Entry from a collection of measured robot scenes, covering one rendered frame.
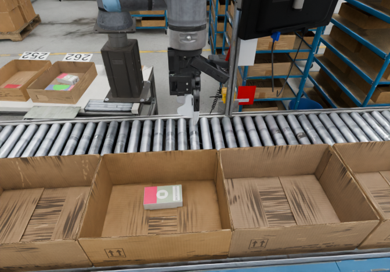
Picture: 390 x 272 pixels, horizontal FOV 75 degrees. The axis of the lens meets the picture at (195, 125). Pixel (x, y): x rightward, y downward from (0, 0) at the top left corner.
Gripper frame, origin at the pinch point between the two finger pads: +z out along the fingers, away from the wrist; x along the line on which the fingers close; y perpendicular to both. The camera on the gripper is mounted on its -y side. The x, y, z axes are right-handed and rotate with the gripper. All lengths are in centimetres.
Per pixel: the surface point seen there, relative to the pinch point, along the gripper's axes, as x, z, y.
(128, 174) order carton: -5.5, 26.6, 23.9
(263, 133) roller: -47, 41, -41
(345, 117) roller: -56, 39, -93
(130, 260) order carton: 22.7, 33.0, 20.4
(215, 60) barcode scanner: -63, 5, -16
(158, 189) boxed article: 0.4, 29.3, 13.3
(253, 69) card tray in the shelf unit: -108, 27, -51
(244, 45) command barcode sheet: -62, -3, -29
